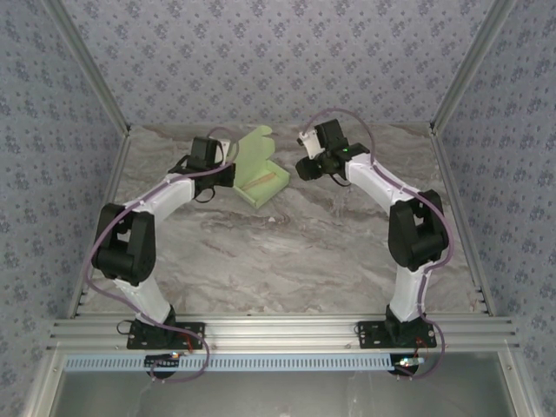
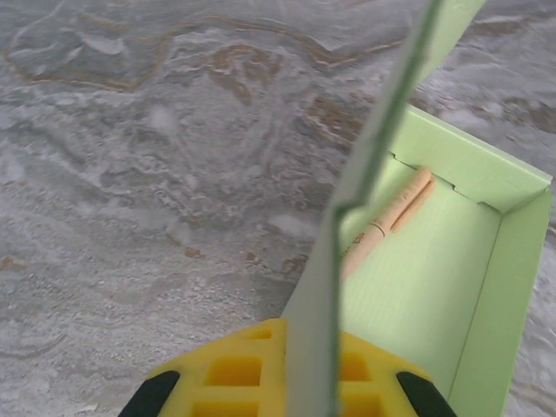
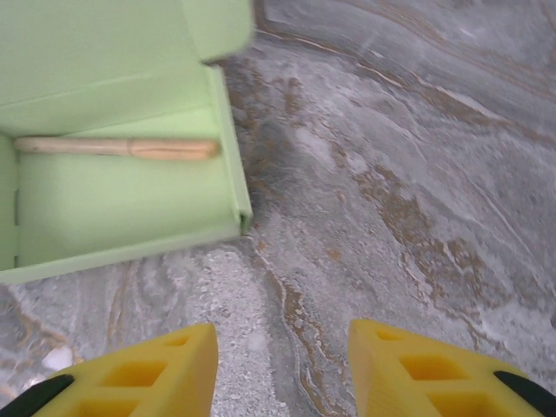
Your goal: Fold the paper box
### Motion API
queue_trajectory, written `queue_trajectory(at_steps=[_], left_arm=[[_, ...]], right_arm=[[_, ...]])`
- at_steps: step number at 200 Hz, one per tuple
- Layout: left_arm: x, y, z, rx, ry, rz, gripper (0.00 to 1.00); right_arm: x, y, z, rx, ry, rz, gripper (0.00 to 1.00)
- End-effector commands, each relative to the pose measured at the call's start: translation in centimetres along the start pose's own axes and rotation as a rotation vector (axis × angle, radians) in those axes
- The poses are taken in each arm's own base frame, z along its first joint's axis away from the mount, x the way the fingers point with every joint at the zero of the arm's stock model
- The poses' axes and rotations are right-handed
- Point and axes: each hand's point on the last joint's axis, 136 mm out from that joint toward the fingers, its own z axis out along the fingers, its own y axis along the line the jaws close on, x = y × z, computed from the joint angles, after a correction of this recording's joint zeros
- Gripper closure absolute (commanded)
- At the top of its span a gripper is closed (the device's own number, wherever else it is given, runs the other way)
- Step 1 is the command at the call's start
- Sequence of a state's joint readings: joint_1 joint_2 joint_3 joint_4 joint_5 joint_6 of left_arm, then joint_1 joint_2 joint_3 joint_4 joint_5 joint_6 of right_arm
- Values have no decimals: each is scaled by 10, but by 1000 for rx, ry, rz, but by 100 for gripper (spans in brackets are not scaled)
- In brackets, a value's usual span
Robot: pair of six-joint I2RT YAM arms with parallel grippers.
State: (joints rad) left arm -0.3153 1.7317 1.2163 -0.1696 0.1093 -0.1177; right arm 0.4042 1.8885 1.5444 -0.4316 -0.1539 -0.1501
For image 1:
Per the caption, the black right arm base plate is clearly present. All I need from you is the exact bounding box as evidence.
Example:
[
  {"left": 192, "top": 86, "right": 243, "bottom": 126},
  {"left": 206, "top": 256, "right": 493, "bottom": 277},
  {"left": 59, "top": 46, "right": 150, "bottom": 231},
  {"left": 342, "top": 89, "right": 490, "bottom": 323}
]
[{"left": 356, "top": 320, "right": 438, "bottom": 351}]

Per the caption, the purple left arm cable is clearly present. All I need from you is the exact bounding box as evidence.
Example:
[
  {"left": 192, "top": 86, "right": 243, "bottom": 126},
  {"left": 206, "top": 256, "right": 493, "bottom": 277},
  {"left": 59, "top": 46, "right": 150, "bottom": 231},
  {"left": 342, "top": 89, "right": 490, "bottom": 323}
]
[{"left": 85, "top": 125, "right": 241, "bottom": 384}]

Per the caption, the aluminium frame post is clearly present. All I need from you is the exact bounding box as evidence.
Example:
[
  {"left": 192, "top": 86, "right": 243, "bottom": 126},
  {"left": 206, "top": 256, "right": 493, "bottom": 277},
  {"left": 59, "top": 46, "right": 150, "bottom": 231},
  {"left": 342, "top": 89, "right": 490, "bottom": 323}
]
[
  {"left": 42, "top": 0, "right": 133, "bottom": 136},
  {"left": 428, "top": 0, "right": 520, "bottom": 136}
]

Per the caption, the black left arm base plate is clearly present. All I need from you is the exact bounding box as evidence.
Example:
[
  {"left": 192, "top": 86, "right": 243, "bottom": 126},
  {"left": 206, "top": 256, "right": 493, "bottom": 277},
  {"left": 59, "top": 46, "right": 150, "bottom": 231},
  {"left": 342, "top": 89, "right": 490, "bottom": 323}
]
[{"left": 126, "top": 320, "right": 206, "bottom": 351}]

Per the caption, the light green paper box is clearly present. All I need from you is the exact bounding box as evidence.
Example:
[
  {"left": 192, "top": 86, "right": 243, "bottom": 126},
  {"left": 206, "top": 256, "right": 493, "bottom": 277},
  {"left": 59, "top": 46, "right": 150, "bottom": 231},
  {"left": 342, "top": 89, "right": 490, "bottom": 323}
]
[{"left": 233, "top": 124, "right": 291, "bottom": 209}]

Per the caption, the aluminium mounting rail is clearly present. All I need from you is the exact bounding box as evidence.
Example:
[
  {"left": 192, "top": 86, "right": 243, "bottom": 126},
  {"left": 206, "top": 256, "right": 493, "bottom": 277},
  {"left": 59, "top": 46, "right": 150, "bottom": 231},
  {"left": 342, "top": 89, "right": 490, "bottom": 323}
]
[{"left": 46, "top": 315, "right": 521, "bottom": 352}]

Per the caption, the aluminium table side rail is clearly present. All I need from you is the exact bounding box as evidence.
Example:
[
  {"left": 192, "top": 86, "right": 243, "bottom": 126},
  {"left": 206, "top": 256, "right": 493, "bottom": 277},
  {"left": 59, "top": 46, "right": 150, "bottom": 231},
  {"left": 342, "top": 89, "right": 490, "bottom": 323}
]
[
  {"left": 428, "top": 125, "right": 496, "bottom": 317},
  {"left": 67, "top": 129, "right": 133, "bottom": 321}
]

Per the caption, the thin wooden stick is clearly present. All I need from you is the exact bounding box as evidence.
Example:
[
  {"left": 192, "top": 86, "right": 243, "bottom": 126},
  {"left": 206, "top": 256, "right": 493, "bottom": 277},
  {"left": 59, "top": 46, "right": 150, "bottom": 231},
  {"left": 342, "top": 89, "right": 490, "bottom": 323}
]
[{"left": 242, "top": 171, "right": 277, "bottom": 190}]

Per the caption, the grey metal panel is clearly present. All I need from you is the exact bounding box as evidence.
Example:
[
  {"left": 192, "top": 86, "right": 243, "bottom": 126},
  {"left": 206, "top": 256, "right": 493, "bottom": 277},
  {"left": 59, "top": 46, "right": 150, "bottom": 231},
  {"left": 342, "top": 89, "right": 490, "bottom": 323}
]
[{"left": 25, "top": 350, "right": 538, "bottom": 417}]

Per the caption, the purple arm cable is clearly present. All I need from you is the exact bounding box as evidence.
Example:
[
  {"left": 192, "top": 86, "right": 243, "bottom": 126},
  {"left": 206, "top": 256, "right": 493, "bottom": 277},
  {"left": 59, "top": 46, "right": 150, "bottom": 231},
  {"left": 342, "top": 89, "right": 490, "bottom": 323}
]
[
  {"left": 301, "top": 108, "right": 457, "bottom": 381},
  {"left": 85, "top": 125, "right": 241, "bottom": 384}
]

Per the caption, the pale blue slotted cable duct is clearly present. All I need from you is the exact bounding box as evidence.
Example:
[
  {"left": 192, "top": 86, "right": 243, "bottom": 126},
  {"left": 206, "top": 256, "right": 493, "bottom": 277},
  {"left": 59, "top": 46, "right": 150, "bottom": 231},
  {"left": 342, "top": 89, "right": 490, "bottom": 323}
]
[{"left": 64, "top": 353, "right": 425, "bottom": 374}]

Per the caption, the small black controller board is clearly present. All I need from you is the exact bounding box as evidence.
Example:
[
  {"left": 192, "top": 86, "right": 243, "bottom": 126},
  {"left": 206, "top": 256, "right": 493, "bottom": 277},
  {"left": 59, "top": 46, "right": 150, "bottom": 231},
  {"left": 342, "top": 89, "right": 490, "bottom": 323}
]
[
  {"left": 393, "top": 354, "right": 426, "bottom": 380},
  {"left": 144, "top": 353, "right": 182, "bottom": 380}
]

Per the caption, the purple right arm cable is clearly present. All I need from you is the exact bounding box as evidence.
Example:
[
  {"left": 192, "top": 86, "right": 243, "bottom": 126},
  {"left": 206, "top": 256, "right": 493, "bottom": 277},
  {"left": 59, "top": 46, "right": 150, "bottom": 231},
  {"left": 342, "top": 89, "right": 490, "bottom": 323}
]
[{"left": 301, "top": 108, "right": 457, "bottom": 381}]

